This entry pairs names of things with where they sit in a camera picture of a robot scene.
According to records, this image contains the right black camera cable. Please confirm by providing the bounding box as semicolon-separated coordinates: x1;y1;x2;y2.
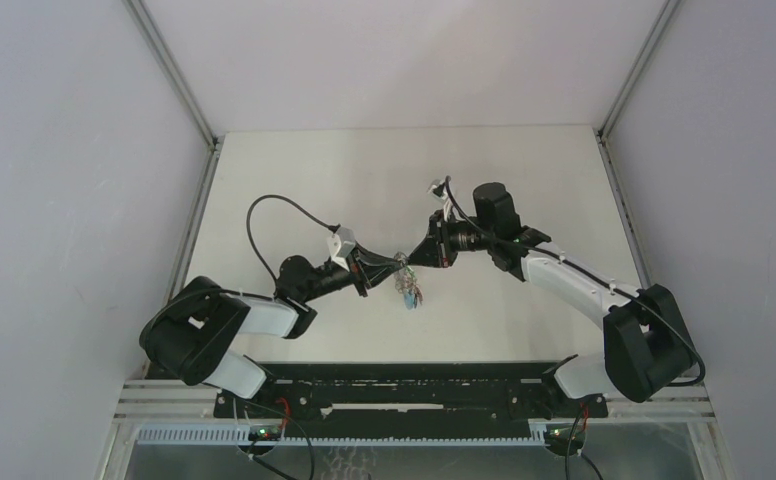
442;175;707;388

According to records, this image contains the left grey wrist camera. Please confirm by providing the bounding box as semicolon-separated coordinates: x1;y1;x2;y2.
327;226;357;271

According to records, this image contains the large keyring with key tags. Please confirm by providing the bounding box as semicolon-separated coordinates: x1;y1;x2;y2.
393;252;423;310

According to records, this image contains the aluminium frame post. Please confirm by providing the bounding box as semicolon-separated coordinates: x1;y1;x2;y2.
594;0;685;286
122;0;219;299

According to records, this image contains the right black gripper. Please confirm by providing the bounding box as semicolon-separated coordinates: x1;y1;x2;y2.
406;209;495;269

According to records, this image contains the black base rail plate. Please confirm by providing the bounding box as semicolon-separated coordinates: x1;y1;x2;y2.
213;361;609;437

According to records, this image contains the left aluminium frame post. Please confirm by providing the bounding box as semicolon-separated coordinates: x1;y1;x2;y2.
122;0;219;299

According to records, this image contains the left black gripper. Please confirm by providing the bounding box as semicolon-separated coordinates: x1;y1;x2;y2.
300;240;402;304

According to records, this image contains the circuit board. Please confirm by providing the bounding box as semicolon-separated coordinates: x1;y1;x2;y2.
544;428;584;458
248;426;284;443

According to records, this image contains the left circuit board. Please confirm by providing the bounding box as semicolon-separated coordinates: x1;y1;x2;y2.
248;426;284;443

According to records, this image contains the right aluminium frame post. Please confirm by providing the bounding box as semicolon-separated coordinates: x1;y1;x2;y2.
594;0;685;286

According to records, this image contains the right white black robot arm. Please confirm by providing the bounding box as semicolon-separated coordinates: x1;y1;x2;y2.
406;177;706;416

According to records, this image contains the right circuit board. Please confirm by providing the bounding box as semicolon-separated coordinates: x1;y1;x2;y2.
544;428;584;458

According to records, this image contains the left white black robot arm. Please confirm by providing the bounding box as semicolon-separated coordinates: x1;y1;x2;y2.
139;247;407;417

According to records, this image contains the white slotted cable duct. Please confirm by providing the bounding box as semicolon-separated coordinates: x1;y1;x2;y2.
136;424;546;447

